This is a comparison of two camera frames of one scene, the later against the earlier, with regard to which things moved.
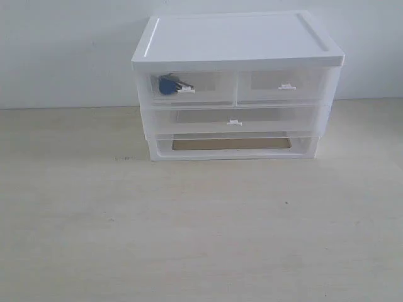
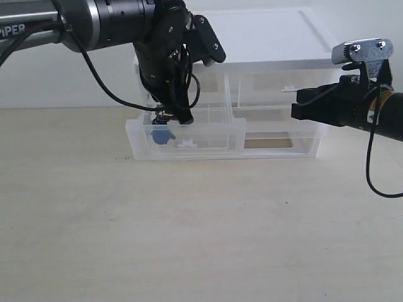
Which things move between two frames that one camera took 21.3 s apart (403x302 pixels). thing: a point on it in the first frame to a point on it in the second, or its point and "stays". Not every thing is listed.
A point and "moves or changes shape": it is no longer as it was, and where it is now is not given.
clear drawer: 281,87 stays
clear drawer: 211,89 to 218,139
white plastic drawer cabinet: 256,85 stays
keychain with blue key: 169,83 moves or changes shape
